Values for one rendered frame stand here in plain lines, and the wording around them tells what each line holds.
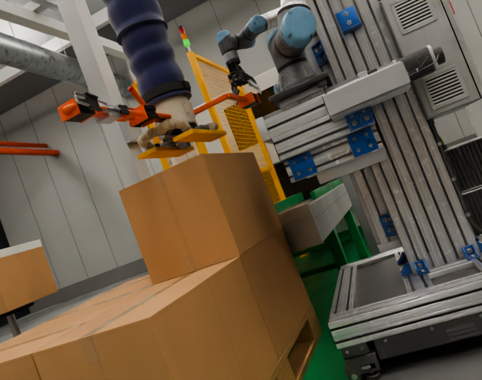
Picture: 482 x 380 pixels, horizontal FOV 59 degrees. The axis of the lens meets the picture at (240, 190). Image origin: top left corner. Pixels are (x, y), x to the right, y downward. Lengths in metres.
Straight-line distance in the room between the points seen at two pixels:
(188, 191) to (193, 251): 0.23
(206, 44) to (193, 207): 10.61
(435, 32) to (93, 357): 1.53
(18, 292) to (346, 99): 2.51
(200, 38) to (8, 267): 9.79
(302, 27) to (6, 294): 2.49
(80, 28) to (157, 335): 2.98
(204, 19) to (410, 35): 10.73
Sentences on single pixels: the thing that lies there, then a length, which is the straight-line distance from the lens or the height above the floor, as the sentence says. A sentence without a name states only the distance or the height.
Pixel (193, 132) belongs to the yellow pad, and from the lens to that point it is 1.72.
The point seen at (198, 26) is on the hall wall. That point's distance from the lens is 12.30.
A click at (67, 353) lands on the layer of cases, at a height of 0.52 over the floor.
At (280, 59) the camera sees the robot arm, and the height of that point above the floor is 1.16.
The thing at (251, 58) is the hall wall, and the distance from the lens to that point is 11.61.
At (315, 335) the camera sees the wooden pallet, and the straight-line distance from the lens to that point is 2.10.
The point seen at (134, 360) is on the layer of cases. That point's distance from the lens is 1.12.
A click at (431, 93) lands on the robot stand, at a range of 1.73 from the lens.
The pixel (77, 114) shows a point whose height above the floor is 1.15.
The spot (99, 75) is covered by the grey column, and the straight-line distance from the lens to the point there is 3.54.
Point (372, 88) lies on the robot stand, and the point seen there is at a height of 0.91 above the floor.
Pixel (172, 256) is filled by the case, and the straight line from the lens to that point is 1.68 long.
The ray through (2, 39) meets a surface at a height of 5.02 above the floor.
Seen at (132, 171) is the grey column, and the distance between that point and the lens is 3.34.
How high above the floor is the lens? 0.70
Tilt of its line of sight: 2 degrees up
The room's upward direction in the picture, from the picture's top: 21 degrees counter-clockwise
